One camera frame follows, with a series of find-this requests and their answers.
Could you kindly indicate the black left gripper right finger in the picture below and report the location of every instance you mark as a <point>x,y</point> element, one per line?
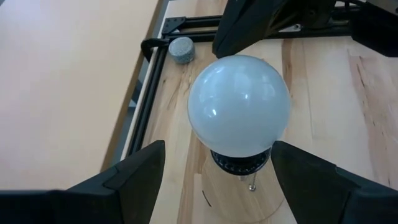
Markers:
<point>311,193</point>

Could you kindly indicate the white frosted lightbulb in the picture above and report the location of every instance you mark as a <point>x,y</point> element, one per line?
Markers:
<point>239,105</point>

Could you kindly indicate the grey speckled round puck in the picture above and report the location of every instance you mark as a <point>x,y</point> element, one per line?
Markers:
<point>182,49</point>

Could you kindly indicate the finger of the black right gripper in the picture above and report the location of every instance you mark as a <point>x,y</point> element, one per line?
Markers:
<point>376,31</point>
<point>245,25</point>

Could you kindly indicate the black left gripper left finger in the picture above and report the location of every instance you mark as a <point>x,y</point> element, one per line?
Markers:
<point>124,199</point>

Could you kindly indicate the black aluminium rig frame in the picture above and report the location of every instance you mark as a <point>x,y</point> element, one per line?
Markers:
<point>146,102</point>

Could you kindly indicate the wooden base lamp black socket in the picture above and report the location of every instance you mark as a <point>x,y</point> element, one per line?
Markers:
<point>239,165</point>

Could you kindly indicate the black frame clamp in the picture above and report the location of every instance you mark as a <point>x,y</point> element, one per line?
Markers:
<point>149,45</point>

